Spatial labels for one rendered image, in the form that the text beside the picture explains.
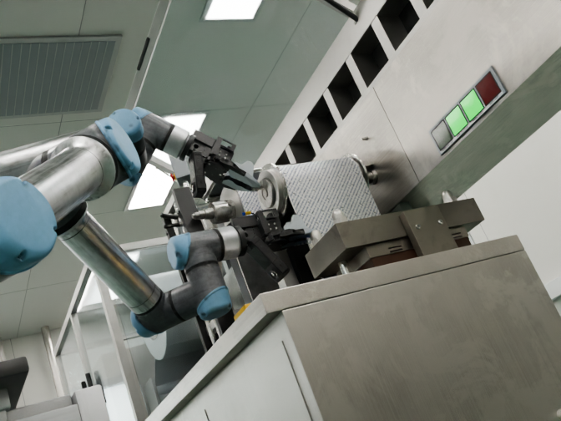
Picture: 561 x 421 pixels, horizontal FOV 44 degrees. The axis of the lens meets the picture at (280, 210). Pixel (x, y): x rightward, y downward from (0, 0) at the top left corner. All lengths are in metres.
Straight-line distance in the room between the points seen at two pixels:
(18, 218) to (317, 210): 0.96
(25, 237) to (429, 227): 0.93
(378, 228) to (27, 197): 0.82
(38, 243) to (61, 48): 2.69
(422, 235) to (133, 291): 0.63
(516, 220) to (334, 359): 3.58
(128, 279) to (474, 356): 0.70
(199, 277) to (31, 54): 2.24
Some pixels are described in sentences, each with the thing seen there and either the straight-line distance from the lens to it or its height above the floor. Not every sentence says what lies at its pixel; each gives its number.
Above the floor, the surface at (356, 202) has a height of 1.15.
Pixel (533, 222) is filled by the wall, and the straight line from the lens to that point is 4.67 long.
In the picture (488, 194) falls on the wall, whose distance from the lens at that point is 4.89.
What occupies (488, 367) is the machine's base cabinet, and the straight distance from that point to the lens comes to 1.44.
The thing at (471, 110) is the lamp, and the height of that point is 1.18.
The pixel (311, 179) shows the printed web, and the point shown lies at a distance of 1.76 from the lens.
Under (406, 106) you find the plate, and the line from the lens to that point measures 1.81.
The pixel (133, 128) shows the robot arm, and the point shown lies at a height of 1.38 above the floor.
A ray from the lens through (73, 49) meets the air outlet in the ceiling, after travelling 3.57.
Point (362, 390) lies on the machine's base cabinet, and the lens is 1.27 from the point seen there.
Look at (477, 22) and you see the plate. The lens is 1.63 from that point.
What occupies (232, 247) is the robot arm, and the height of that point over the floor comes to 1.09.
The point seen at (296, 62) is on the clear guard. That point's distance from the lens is 2.18.
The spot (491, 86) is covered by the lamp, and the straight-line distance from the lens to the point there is 1.59.
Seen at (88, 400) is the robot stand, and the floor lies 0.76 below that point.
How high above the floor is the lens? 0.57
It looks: 21 degrees up
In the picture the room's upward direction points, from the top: 22 degrees counter-clockwise
